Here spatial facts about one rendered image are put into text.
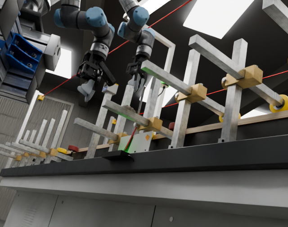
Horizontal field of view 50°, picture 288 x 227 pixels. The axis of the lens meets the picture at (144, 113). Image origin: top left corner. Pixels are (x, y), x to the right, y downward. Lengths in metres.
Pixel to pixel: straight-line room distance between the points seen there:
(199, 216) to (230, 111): 0.48
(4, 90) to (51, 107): 6.81
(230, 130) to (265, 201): 0.25
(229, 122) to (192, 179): 0.24
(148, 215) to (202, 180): 0.56
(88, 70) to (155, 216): 0.74
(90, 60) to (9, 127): 6.71
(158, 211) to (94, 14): 0.92
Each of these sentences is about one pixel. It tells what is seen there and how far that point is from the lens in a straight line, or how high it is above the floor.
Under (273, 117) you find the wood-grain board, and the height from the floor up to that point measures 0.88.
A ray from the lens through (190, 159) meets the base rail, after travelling 1.07.
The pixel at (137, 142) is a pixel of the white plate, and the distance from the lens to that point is 1.40.
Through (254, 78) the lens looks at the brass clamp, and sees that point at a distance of 1.07.
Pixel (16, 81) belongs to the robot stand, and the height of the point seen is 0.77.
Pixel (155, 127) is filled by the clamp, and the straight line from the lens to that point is 1.36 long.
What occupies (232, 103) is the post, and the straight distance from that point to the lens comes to 1.07.
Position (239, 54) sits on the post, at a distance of 1.17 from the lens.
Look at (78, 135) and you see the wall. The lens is 7.79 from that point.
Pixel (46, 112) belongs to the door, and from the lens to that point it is 7.93.
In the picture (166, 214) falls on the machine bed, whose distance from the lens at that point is 1.46.
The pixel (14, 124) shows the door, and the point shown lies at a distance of 7.93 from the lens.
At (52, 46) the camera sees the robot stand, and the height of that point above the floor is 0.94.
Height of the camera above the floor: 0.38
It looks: 21 degrees up
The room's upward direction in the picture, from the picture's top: 14 degrees clockwise
